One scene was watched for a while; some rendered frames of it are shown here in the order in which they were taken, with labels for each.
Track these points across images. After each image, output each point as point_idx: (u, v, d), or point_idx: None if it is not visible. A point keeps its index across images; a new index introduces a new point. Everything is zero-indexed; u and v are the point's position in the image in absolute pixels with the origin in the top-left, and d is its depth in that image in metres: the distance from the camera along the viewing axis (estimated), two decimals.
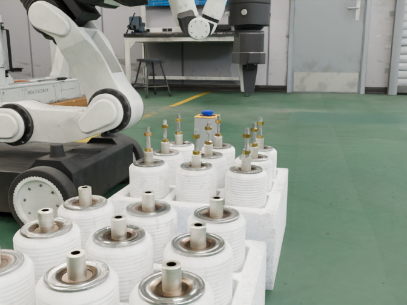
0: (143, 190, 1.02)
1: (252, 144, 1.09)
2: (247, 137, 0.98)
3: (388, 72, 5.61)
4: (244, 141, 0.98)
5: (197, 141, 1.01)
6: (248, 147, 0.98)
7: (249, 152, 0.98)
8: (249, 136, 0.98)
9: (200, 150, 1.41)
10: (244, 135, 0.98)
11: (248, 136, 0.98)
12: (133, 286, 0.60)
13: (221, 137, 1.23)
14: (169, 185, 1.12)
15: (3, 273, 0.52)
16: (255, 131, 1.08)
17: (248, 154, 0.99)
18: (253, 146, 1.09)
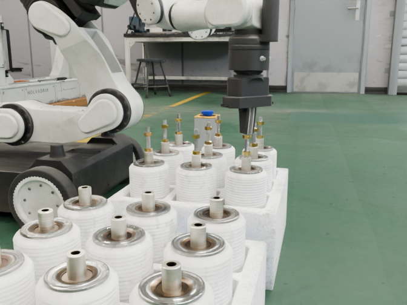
0: (143, 190, 1.02)
1: (252, 144, 1.09)
2: (248, 139, 0.97)
3: (388, 72, 5.61)
4: (246, 141, 0.98)
5: (197, 141, 1.01)
6: (246, 149, 0.98)
7: (242, 153, 0.98)
8: (247, 138, 0.97)
9: (200, 150, 1.41)
10: (251, 137, 0.97)
11: (248, 138, 0.97)
12: (133, 286, 0.60)
13: (221, 137, 1.23)
14: (169, 185, 1.12)
15: (3, 273, 0.52)
16: (255, 131, 1.08)
17: (245, 155, 0.98)
18: (253, 146, 1.09)
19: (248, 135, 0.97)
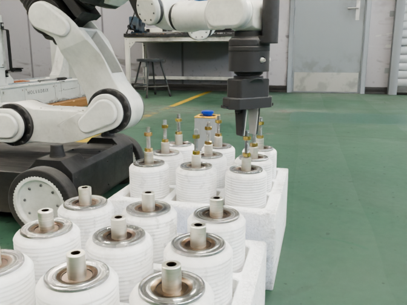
0: (143, 190, 1.02)
1: (252, 144, 1.09)
2: (247, 140, 0.97)
3: (388, 72, 5.61)
4: (247, 143, 0.98)
5: (197, 141, 1.01)
6: (245, 150, 0.98)
7: (242, 154, 0.99)
8: (246, 140, 0.97)
9: (200, 150, 1.41)
10: (250, 138, 0.97)
11: (246, 140, 0.97)
12: (133, 286, 0.60)
13: (221, 137, 1.23)
14: (169, 185, 1.12)
15: (3, 273, 0.52)
16: None
17: (244, 157, 0.98)
18: (253, 146, 1.09)
19: (247, 136, 0.97)
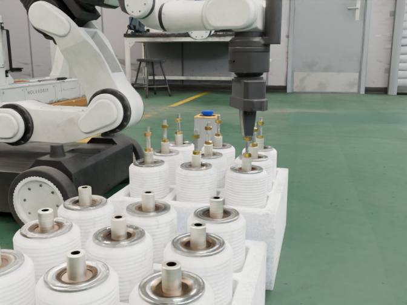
0: (143, 190, 1.02)
1: (252, 144, 1.09)
2: (246, 141, 0.98)
3: (388, 72, 5.61)
4: (249, 143, 0.98)
5: (197, 141, 1.01)
6: (245, 150, 0.99)
7: (244, 154, 1.00)
8: (243, 140, 0.98)
9: (200, 150, 1.41)
10: (248, 139, 0.97)
11: (244, 140, 0.98)
12: (133, 286, 0.60)
13: (221, 137, 1.23)
14: (169, 185, 1.12)
15: (3, 273, 0.52)
16: (255, 131, 1.08)
17: None
18: (253, 146, 1.09)
19: (244, 137, 0.97)
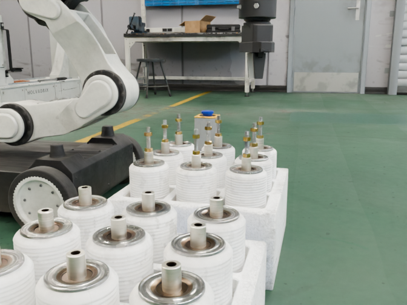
0: (143, 190, 1.02)
1: (252, 144, 1.09)
2: (246, 140, 0.98)
3: (388, 72, 5.61)
4: (245, 144, 0.98)
5: (197, 141, 1.01)
6: (247, 150, 0.99)
7: (250, 155, 0.98)
8: (248, 139, 0.99)
9: (200, 150, 1.41)
10: (243, 138, 0.98)
11: (247, 139, 0.99)
12: (133, 286, 0.60)
13: (221, 137, 1.23)
14: (169, 185, 1.12)
15: (3, 273, 0.52)
16: (255, 131, 1.08)
17: None
18: (253, 146, 1.09)
19: None
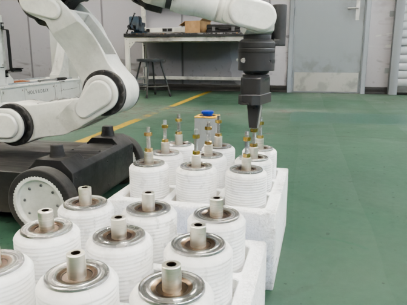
0: (143, 190, 1.02)
1: (256, 145, 1.09)
2: (246, 140, 0.98)
3: (388, 72, 5.61)
4: (245, 144, 0.98)
5: (197, 141, 1.01)
6: (247, 150, 0.99)
7: (250, 155, 0.98)
8: (248, 139, 0.99)
9: (200, 150, 1.41)
10: (243, 138, 0.98)
11: (247, 139, 0.99)
12: (133, 286, 0.60)
13: (221, 137, 1.23)
14: (169, 185, 1.12)
15: (3, 273, 0.52)
16: (257, 131, 1.09)
17: None
18: (257, 146, 1.09)
19: None
